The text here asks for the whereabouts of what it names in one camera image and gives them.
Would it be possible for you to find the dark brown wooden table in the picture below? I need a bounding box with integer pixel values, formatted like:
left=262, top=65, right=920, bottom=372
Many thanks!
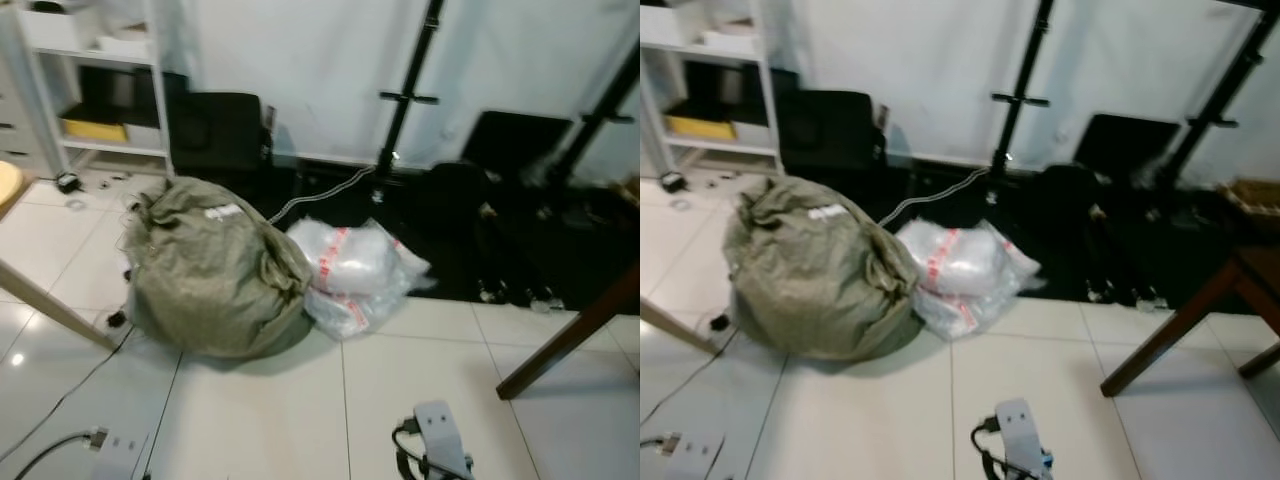
left=1100, top=245, right=1280, bottom=398
left=495, top=265, right=641, bottom=401

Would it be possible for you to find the yellow box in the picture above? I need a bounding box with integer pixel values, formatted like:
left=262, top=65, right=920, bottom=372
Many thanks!
left=62, top=118, right=129, bottom=143
left=665, top=115, right=738, bottom=141

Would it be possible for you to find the black slanted stand pole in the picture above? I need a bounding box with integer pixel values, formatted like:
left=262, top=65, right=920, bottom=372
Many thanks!
left=1150, top=10, right=1280, bottom=196
left=545, top=50, right=641, bottom=191

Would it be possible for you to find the black bag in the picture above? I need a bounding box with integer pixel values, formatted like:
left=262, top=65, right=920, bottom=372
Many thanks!
left=465, top=110, right=576, bottom=181
left=1075, top=113, right=1181, bottom=181

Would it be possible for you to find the green woven sack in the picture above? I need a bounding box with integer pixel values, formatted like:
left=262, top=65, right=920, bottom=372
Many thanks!
left=122, top=176, right=316, bottom=359
left=722, top=176, right=926, bottom=361

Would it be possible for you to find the white shelf unit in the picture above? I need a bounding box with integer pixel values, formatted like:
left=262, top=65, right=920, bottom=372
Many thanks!
left=640, top=0, right=786, bottom=176
left=15, top=0, right=176, bottom=179

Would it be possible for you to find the black stand pole with crossbar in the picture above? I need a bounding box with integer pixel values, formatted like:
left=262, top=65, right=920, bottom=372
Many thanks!
left=985, top=0, right=1056, bottom=206
left=372, top=0, right=446, bottom=206

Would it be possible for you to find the clear plastic bag red print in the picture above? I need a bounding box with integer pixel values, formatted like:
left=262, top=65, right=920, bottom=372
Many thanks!
left=285, top=218, right=436, bottom=341
left=893, top=218, right=1046, bottom=341

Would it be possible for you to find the thin black floor cable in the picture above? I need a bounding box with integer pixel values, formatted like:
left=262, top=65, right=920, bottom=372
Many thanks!
left=0, top=320, right=136, bottom=461
left=640, top=330, right=731, bottom=426

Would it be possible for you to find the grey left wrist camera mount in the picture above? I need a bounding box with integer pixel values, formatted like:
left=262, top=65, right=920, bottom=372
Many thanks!
left=88, top=428, right=151, bottom=480
left=660, top=432, right=726, bottom=480

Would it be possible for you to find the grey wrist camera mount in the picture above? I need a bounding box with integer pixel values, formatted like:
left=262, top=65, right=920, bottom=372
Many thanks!
left=88, top=428, right=151, bottom=480
left=412, top=400, right=476, bottom=480
left=993, top=398, right=1051, bottom=480
left=660, top=432, right=726, bottom=480

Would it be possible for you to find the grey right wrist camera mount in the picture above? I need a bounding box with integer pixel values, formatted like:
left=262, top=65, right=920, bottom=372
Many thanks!
left=993, top=398, right=1051, bottom=480
left=412, top=400, right=476, bottom=480

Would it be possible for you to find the white floor cable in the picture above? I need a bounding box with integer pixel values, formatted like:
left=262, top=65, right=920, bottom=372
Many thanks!
left=878, top=168, right=993, bottom=227
left=268, top=165, right=379, bottom=226

